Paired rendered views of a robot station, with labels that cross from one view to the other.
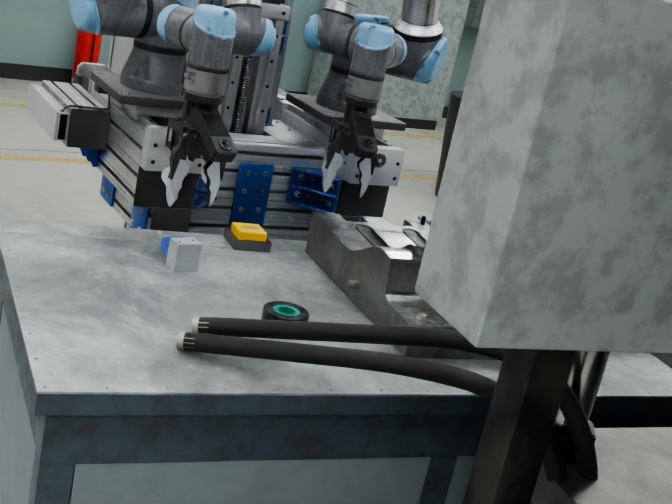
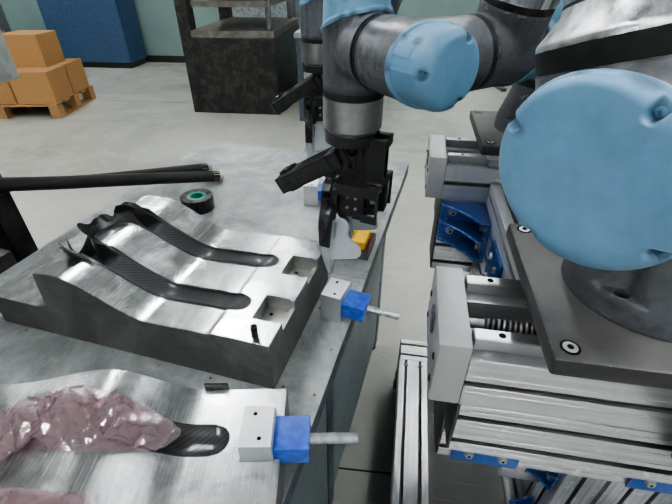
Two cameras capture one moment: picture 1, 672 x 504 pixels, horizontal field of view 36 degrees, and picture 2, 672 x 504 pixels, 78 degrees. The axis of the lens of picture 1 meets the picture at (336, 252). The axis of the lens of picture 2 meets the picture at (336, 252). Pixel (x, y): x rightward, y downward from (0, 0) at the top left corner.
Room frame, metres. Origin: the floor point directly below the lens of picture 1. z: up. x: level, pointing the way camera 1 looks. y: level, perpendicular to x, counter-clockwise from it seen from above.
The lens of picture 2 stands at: (2.52, -0.39, 1.30)
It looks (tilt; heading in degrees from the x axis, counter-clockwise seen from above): 35 degrees down; 132
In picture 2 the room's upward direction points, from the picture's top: straight up
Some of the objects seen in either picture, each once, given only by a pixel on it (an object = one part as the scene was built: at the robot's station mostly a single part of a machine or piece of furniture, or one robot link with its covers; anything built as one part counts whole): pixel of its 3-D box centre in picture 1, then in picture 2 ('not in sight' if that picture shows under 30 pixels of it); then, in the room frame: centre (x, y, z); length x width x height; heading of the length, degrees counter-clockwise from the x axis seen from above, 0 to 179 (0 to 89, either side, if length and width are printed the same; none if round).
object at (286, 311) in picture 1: (284, 319); (197, 201); (1.66, 0.06, 0.82); 0.08 x 0.08 x 0.04
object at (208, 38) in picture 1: (211, 38); (320, 10); (1.87, 0.30, 1.23); 0.09 x 0.08 x 0.11; 40
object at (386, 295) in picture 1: (417, 270); (167, 270); (1.93, -0.16, 0.87); 0.50 x 0.26 x 0.14; 26
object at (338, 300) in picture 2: not in sight; (361, 306); (2.21, 0.03, 0.83); 0.13 x 0.05 x 0.05; 20
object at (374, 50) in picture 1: (372, 51); (356, 45); (2.19, 0.02, 1.23); 0.09 x 0.08 x 0.11; 164
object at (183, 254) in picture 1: (173, 245); (330, 192); (1.88, 0.31, 0.83); 0.13 x 0.05 x 0.05; 38
